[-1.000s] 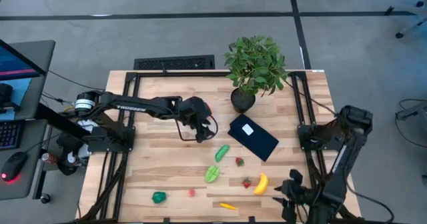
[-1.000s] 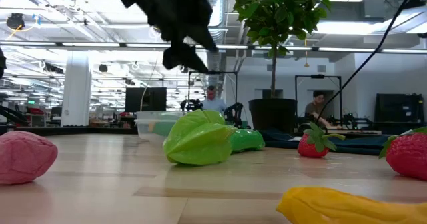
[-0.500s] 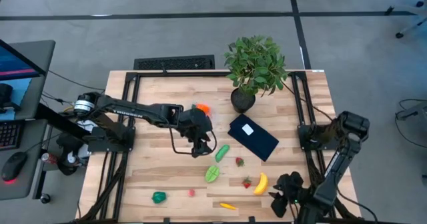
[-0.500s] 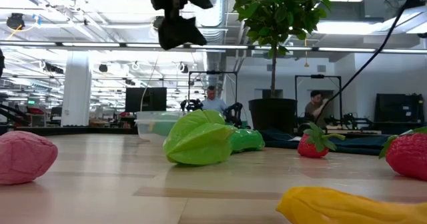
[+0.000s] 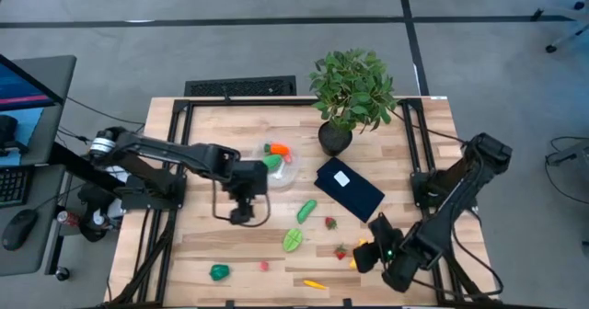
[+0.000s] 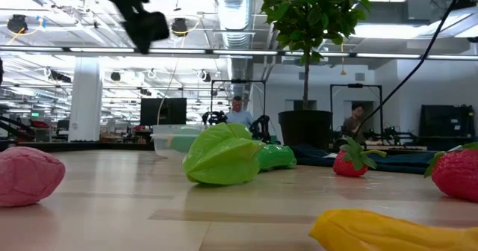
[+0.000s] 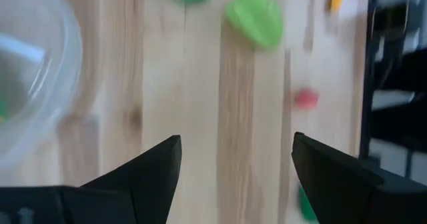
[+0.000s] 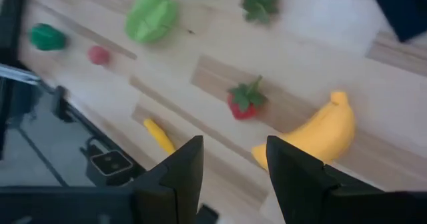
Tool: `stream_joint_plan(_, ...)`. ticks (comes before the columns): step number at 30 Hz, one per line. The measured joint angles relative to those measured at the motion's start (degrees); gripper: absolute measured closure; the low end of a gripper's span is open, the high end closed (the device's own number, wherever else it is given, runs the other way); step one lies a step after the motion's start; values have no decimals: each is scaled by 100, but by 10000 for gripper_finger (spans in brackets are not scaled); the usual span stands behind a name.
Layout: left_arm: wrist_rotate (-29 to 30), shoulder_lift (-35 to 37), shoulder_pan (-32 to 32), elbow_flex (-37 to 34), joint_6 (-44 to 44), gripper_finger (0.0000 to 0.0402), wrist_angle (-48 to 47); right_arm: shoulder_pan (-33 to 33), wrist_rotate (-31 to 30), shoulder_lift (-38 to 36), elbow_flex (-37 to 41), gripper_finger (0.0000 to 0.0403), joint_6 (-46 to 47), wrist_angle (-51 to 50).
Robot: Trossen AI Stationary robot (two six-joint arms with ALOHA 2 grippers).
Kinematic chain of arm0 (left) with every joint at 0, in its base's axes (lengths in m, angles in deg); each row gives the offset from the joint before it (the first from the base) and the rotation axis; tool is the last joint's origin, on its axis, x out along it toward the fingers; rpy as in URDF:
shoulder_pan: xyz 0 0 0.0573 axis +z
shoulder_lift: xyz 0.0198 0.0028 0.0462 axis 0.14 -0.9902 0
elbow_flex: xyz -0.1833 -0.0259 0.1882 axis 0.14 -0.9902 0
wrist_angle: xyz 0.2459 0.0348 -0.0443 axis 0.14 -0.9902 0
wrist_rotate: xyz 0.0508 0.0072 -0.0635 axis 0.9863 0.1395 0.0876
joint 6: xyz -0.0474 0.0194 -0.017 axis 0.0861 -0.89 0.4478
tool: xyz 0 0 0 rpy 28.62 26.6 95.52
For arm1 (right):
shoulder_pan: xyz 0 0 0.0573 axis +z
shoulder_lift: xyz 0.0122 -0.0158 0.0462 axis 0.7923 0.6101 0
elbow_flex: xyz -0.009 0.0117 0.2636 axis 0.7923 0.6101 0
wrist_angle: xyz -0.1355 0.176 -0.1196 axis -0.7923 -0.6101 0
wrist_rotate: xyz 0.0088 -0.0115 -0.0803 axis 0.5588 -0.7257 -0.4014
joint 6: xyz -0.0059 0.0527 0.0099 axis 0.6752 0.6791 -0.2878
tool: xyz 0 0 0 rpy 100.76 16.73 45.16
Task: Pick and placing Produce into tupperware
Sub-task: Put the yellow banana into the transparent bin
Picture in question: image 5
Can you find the orange toy carrot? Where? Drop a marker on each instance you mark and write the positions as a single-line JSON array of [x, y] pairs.
[[279, 149]]

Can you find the green toy cucumber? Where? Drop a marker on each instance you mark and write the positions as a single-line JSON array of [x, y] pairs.
[[306, 211]]

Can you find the office chair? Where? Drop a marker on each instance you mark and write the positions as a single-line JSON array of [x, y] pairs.
[[550, 49]]

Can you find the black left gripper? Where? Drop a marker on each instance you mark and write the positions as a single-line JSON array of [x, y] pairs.
[[253, 178]]

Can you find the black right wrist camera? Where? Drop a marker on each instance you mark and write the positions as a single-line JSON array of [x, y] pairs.
[[385, 231]]

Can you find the pink round toy fruit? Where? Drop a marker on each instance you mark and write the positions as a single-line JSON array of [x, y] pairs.
[[264, 266]]

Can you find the red soda can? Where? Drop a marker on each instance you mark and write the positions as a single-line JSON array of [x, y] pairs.
[[69, 218]]

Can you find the black floor vent grille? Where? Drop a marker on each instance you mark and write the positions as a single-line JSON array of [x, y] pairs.
[[239, 87]]

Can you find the black computer mouse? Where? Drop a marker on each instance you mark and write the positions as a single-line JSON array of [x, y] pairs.
[[19, 228]]

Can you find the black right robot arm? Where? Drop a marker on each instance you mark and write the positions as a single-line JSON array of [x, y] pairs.
[[460, 194]]

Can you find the red toy strawberry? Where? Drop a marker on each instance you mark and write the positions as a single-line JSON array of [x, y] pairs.
[[340, 253], [330, 223]]

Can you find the potted green plant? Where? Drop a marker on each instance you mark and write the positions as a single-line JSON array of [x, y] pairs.
[[349, 93]]

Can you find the yellow toy banana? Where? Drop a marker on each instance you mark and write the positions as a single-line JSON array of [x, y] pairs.
[[362, 242]]

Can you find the dark blue folded cloth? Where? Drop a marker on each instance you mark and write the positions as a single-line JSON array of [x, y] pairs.
[[354, 194]]

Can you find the grey desk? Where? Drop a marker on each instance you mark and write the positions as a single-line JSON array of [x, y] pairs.
[[50, 74]]

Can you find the black keyboard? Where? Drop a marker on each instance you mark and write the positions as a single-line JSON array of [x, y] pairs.
[[13, 187]]

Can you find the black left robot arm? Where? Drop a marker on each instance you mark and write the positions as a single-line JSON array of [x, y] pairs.
[[161, 150]]

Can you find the light green toy starfruit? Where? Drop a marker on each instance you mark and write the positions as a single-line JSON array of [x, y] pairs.
[[292, 240]]

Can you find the black aluminium table frame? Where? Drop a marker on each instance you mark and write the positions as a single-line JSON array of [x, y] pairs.
[[276, 102]]

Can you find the desk computer monitor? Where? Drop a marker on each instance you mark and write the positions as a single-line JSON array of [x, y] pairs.
[[23, 93]]

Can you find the yellow toy chili pepper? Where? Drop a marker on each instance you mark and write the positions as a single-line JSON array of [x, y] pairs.
[[314, 284]]

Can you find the clear plastic tupperware container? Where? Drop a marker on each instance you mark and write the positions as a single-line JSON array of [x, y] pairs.
[[287, 175]]

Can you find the white toy vegetable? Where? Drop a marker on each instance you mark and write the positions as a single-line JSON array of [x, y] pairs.
[[280, 170]]

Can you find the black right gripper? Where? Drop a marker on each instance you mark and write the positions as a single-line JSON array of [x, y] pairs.
[[393, 258]]

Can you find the dark green toy bell pepper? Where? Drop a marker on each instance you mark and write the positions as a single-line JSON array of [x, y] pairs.
[[219, 272]]

